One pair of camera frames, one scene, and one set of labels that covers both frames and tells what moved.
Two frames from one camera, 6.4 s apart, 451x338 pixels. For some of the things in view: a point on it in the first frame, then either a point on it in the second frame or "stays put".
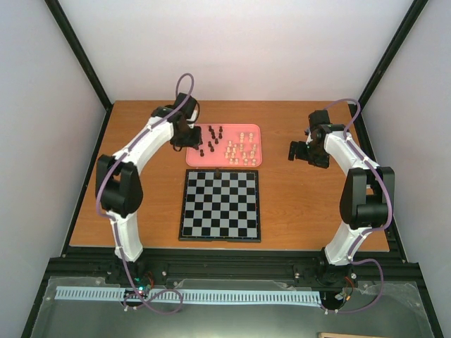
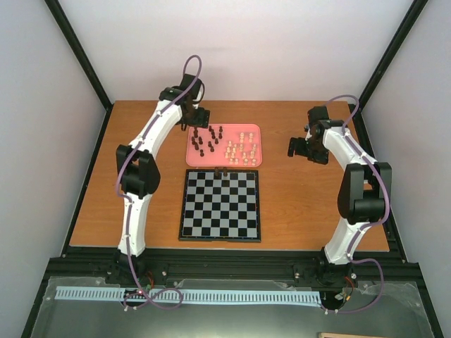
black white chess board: (225, 208) stays put
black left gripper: (194, 144) to (201, 121)
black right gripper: (321, 162) stays put
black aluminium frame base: (88, 292) stays put
